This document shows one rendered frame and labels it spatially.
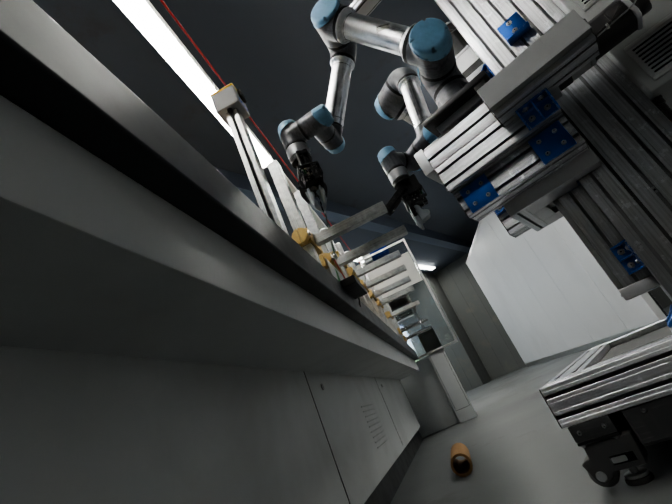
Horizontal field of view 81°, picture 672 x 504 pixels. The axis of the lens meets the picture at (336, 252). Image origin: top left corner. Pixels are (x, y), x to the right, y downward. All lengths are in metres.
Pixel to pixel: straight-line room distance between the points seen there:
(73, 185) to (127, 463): 0.36
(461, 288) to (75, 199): 11.80
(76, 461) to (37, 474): 0.05
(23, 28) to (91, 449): 0.43
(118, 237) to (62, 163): 0.07
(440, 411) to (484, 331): 8.02
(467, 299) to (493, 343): 1.37
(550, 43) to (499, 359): 10.94
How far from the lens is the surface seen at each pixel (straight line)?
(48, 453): 0.55
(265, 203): 0.94
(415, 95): 1.69
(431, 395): 3.97
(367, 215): 1.19
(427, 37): 1.33
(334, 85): 1.58
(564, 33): 1.19
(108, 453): 0.60
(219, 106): 1.16
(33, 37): 0.40
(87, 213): 0.38
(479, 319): 11.88
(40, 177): 0.37
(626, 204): 1.35
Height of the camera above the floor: 0.31
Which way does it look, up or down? 23 degrees up
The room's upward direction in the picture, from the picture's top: 24 degrees counter-clockwise
